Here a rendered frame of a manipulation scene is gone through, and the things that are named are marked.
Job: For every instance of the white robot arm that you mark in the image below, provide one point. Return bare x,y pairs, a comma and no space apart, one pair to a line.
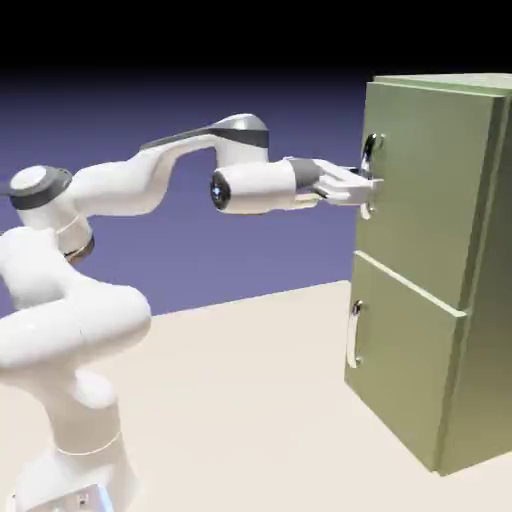
120,184

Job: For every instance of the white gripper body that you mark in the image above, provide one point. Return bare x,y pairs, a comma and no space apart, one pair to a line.
340,180

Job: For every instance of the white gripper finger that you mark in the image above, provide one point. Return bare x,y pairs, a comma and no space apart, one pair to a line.
375,188

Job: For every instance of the green cabinet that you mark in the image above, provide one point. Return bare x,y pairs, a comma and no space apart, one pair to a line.
476,280

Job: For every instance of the large green cabinet door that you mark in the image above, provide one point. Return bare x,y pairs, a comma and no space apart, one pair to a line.
424,188

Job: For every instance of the small green cabinet door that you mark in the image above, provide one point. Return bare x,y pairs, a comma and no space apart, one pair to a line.
400,360

